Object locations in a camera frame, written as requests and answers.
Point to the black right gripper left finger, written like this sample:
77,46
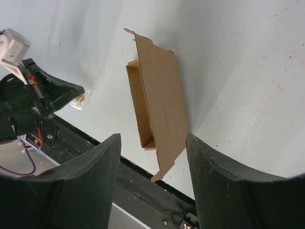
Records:
75,195

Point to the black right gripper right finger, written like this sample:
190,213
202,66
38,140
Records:
231,195

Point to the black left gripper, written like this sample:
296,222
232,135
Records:
45,92

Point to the brown cardboard box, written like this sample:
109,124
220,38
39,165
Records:
158,102

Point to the small cardboard scrap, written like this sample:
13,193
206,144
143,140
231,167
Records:
82,101

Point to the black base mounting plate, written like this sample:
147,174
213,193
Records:
154,205

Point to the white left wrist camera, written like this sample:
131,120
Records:
13,48

